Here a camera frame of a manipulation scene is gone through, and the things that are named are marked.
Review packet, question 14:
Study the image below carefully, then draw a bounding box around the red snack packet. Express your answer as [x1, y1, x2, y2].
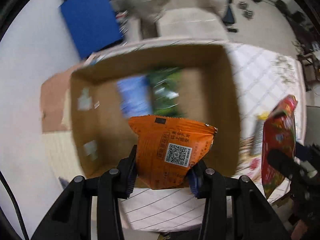
[261, 94, 298, 198]

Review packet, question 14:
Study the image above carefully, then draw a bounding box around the orange snack packet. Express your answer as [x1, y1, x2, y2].
[128, 115, 217, 190]

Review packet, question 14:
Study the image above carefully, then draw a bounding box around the yellow silver scrubber mitt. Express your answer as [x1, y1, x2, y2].
[251, 112, 269, 156]

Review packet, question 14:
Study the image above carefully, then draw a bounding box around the open cardboard box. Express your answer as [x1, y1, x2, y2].
[40, 43, 242, 179]

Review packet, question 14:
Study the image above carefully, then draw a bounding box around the white patterned tablecloth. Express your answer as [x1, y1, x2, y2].
[119, 41, 306, 232]

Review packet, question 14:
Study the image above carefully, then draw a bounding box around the dark wooden stool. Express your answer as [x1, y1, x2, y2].
[297, 53, 319, 92]

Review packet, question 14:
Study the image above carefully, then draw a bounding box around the light blue snack packet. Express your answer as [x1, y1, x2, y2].
[117, 75, 152, 119]

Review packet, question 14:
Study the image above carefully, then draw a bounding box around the green snack packet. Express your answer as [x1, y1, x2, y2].
[147, 67, 183, 118]

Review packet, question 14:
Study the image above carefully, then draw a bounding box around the pink rug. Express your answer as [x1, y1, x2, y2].
[40, 62, 83, 133]

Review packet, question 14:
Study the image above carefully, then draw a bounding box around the chrome dumbbell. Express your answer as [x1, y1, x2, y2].
[238, 1, 253, 20]

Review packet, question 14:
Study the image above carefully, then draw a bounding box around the dark blue chair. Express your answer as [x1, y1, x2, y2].
[222, 0, 238, 33]

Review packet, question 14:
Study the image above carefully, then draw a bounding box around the black floor barbell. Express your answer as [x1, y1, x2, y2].
[252, 0, 306, 24]

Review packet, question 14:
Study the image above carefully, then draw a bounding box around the blue folded mat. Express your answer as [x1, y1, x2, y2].
[60, 0, 123, 59]

